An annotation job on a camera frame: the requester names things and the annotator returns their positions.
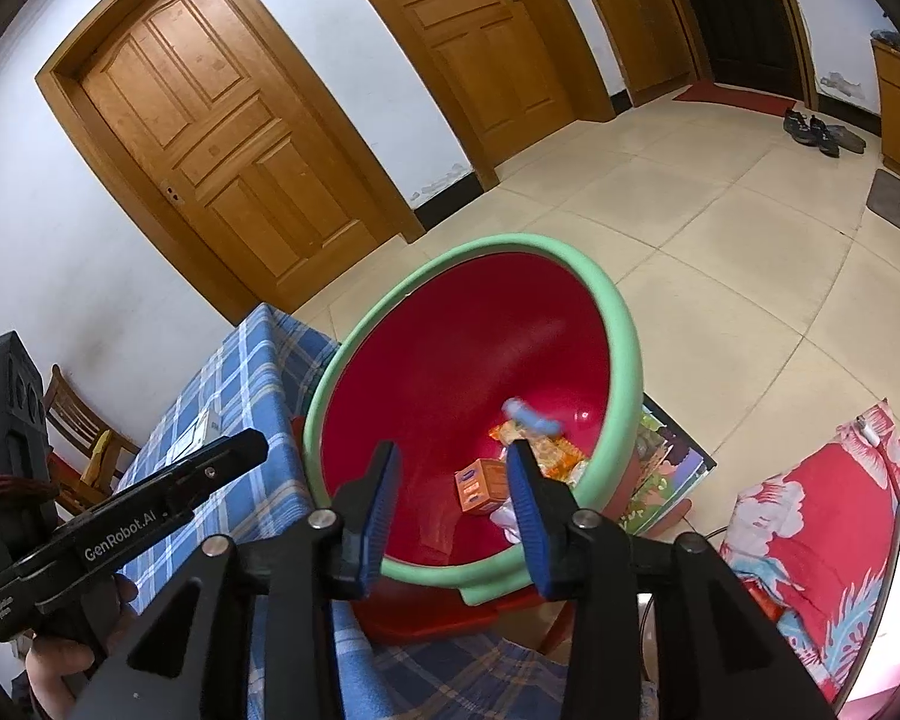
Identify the orange cardboard box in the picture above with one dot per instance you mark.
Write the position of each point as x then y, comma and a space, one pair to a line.
480, 487

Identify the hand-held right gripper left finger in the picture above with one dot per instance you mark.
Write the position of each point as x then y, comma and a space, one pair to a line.
379, 521

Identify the blue plaid tablecloth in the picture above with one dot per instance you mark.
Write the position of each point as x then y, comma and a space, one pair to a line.
255, 375

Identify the red doormat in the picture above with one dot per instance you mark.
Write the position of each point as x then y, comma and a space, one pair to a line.
735, 99

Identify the person's left hand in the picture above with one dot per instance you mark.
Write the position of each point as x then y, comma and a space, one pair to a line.
52, 671

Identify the wooden chair with yellow cushion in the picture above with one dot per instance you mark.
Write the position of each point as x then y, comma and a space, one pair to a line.
82, 427

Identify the black shoe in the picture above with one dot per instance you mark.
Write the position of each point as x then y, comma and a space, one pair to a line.
796, 125
825, 139

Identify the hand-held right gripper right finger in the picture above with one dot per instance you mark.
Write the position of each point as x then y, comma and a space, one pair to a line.
531, 521

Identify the small white plug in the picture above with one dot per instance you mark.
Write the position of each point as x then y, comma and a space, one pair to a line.
868, 429

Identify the wooden wall panel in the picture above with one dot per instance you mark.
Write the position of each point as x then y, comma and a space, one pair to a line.
645, 37

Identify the dark door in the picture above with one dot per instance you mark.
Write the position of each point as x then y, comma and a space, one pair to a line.
742, 7

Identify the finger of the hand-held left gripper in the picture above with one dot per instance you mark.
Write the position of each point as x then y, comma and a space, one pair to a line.
225, 454

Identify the teal and white box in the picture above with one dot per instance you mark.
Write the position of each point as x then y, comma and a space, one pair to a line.
197, 435

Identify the red bucket with green rim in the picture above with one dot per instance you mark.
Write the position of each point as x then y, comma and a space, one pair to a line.
457, 330

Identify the light blue item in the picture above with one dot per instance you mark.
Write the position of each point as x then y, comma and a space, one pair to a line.
531, 418

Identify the red floral cushion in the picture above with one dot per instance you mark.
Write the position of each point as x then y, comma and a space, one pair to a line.
817, 532

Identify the wooden panel door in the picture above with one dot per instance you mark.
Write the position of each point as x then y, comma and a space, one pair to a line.
217, 135
480, 37

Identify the colourful picture book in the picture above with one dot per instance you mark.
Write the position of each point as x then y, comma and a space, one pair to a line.
664, 476

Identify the orange yellow snack packet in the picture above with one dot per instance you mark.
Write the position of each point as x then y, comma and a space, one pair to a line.
561, 457

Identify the grey insole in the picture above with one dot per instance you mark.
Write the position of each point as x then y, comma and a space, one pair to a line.
849, 137

